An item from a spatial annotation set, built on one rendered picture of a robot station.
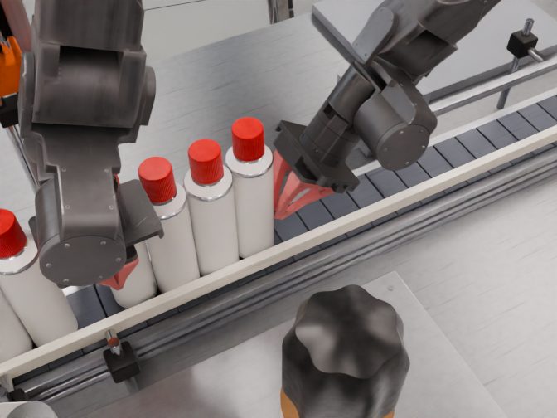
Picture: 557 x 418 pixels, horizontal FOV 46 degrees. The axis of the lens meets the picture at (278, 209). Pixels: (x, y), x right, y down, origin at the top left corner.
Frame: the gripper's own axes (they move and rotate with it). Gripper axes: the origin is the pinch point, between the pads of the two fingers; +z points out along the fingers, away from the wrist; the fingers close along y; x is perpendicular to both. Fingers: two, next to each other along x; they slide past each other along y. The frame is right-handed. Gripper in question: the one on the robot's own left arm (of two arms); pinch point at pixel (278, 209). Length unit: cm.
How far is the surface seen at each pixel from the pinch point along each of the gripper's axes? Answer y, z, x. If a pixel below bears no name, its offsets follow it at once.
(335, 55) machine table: -32.7, -8.9, 29.4
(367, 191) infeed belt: -0.8, -4.1, 14.5
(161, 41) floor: -160, 54, 85
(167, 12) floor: -176, 48, 92
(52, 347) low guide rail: 3.8, 19.0, -22.4
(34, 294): 2.5, 12.1, -26.7
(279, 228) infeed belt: -0.9, 3.9, 3.8
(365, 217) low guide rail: 4.7, -3.9, 9.3
